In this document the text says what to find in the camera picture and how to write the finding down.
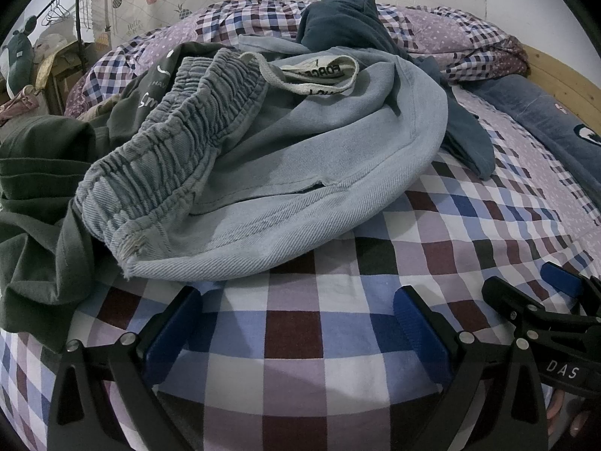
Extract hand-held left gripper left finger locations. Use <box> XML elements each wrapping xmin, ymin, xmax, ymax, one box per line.
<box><xmin>47</xmin><ymin>284</ymin><xmax>202</xmax><ymax>451</ymax></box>

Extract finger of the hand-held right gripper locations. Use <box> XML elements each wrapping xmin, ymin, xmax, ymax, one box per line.
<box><xmin>483</xmin><ymin>276</ymin><xmax>601</xmax><ymax>339</ymax></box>
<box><xmin>540</xmin><ymin>262</ymin><xmax>601</xmax><ymax>315</ymax></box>

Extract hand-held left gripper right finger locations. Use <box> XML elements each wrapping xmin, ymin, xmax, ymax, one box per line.
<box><xmin>393</xmin><ymin>284</ymin><xmax>550</xmax><ymax>451</ymax></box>

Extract blue plush pillow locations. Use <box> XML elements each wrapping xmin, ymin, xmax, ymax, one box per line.
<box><xmin>474</xmin><ymin>73</ymin><xmax>601</xmax><ymax>189</ymax></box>

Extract light blue denim pants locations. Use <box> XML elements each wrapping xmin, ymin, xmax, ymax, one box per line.
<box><xmin>74</xmin><ymin>33</ymin><xmax>449</xmax><ymax>283</ymax></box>

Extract teal sweatshirt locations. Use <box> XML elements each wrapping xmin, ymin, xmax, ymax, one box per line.
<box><xmin>296</xmin><ymin>0</ymin><xmax>496</xmax><ymax>179</ymax></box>

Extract clothes hanger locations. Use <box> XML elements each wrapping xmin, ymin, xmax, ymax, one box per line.
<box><xmin>41</xmin><ymin>0</ymin><xmax>71</xmax><ymax>26</ymax></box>

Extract person's right hand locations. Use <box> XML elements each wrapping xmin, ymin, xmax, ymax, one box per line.
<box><xmin>545</xmin><ymin>383</ymin><xmax>601</xmax><ymax>447</ymax></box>

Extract checked bed sheet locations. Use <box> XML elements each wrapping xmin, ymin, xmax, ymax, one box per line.
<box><xmin>0</xmin><ymin>80</ymin><xmax>601</xmax><ymax>451</ymax></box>

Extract dark green t-shirt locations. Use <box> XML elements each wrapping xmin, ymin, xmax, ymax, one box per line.
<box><xmin>0</xmin><ymin>41</ymin><xmax>221</xmax><ymax>355</ymax></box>

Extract pink cloth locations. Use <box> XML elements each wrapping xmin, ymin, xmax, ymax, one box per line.
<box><xmin>0</xmin><ymin>85</ymin><xmax>48</xmax><ymax>125</ymax></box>

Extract yellow bag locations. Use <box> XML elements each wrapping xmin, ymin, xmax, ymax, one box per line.
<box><xmin>33</xmin><ymin>51</ymin><xmax>59</xmax><ymax>90</ymax></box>

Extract green plush toy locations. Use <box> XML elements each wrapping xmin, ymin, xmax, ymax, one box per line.
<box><xmin>0</xmin><ymin>14</ymin><xmax>38</xmax><ymax>95</ymax></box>

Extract checked patchwork quilt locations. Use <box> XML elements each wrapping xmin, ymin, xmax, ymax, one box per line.
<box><xmin>63</xmin><ymin>0</ymin><xmax>531</xmax><ymax>118</ymax></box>

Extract white plastic bag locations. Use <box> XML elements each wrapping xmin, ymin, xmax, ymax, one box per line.
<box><xmin>33</xmin><ymin>33</ymin><xmax>78</xmax><ymax>57</ymax></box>

